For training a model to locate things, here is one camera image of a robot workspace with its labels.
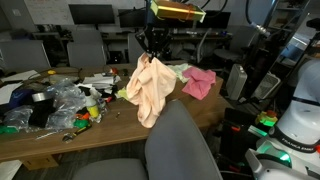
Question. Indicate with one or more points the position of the grey tape roll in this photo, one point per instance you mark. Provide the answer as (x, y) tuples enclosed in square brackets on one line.
[(39, 96)]

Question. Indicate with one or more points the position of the hot pink cloth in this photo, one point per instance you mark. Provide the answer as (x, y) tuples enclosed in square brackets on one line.
[(200, 81)]

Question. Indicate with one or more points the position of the clear plastic bag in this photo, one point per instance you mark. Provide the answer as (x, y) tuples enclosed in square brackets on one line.
[(66, 100), (16, 118)]

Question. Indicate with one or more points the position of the grey office chair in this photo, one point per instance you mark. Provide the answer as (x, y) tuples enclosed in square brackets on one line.
[(86, 55), (241, 40), (23, 55), (176, 143), (86, 36)]

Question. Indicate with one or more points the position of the light green cloth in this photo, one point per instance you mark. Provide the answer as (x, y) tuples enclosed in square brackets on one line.
[(180, 71)]

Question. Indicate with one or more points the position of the dark blue pouch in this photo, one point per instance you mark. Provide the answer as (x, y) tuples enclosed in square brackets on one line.
[(20, 98)]

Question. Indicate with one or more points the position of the black fabric bundle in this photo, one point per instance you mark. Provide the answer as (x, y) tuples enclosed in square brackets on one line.
[(41, 113)]

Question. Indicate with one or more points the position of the yellow green small cloth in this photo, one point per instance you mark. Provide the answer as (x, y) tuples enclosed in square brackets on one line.
[(122, 93)]

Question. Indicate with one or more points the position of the light pink cloth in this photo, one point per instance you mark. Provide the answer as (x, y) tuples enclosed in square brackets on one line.
[(151, 86)]

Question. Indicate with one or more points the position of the green plastic object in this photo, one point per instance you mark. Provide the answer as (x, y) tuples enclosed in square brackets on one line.
[(7, 129)]

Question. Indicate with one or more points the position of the white space heater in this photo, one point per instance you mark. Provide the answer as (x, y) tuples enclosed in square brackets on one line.
[(236, 81)]

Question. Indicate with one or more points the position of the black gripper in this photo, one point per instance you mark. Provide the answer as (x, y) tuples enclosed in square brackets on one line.
[(155, 33)]

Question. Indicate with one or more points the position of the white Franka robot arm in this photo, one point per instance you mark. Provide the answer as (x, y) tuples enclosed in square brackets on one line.
[(300, 116)]

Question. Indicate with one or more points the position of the green yellow device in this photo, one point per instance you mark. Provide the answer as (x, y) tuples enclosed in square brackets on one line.
[(266, 119)]

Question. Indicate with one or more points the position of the yellow black hand tool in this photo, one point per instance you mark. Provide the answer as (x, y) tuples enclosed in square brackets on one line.
[(75, 133)]

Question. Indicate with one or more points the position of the white paper sheet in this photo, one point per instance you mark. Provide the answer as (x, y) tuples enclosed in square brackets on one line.
[(9, 93), (20, 76)]

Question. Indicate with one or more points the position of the red ball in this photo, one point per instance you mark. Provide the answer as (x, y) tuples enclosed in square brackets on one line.
[(114, 70)]

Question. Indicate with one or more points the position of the white plastic basket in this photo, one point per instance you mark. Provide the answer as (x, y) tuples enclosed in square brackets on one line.
[(266, 86)]

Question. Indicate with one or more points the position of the black computer monitor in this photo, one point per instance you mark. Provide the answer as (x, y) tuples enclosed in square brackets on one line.
[(131, 18), (215, 19), (91, 14)]

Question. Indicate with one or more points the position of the stack of white papers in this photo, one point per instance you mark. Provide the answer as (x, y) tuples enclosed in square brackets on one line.
[(98, 81)]

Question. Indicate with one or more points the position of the yellow bottle white cap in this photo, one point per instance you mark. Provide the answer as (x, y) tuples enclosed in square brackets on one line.
[(92, 108)]

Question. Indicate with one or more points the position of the green toy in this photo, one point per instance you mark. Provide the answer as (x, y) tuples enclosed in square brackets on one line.
[(81, 123)]

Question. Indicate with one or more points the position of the orange toy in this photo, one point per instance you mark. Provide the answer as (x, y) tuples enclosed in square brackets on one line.
[(82, 116)]

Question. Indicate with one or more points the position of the small yellow ball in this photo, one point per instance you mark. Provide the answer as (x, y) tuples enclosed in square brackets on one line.
[(51, 72)]

